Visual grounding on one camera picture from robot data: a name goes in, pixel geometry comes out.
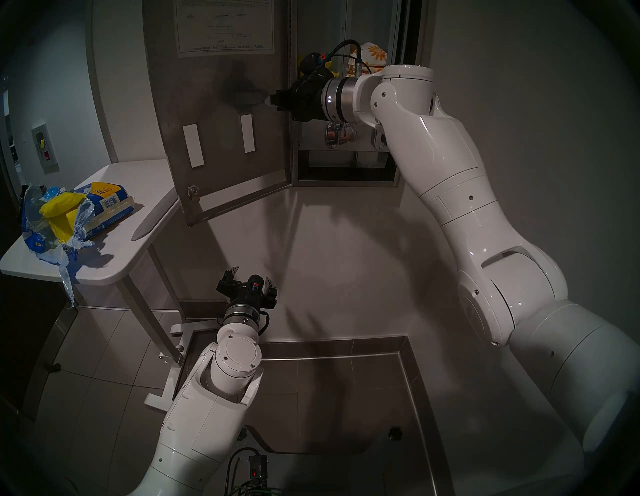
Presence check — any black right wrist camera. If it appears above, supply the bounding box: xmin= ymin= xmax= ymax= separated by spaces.
xmin=299 ymin=51 xmax=334 ymax=77

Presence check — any white overbed table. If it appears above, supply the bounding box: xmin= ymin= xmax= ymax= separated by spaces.
xmin=0 ymin=159 xmax=224 ymax=414

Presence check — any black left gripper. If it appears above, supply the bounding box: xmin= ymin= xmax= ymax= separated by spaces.
xmin=216 ymin=267 xmax=279 ymax=311

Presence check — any steel dispenser cabinet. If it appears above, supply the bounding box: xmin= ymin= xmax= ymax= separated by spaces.
xmin=289 ymin=0 xmax=431 ymax=189

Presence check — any blue yellow pad package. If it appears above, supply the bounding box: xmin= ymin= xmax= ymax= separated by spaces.
xmin=75 ymin=181 xmax=136 ymax=241

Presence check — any steel dispenser door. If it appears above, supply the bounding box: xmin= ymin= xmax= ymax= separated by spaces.
xmin=142 ymin=0 xmax=294 ymax=229

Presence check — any torn blue plastic wrapper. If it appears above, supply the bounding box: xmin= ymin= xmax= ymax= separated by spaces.
xmin=20 ymin=183 xmax=96 ymax=307

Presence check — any black base cable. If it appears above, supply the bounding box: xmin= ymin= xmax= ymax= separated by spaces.
xmin=224 ymin=447 xmax=262 ymax=496

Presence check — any dark brown restroom door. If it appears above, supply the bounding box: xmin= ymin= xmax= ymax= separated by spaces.
xmin=0 ymin=275 xmax=79 ymax=422

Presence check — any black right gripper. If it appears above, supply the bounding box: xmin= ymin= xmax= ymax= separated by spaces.
xmin=270 ymin=75 xmax=329 ymax=123

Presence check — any white instruction sheet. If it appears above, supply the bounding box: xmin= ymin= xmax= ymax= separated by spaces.
xmin=173 ymin=0 xmax=276 ymax=59

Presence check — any orange floral wrapped pad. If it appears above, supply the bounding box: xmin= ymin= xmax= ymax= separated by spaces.
xmin=349 ymin=42 xmax=389 ymax=66

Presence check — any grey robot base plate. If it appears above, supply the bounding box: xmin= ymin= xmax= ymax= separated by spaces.
xmin=240 ymin=425 xmax=402 ymax=496

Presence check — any black right camera cable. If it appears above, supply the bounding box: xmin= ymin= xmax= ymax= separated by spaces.
xmin=327 ymin=38 xmax=374 ymax=79

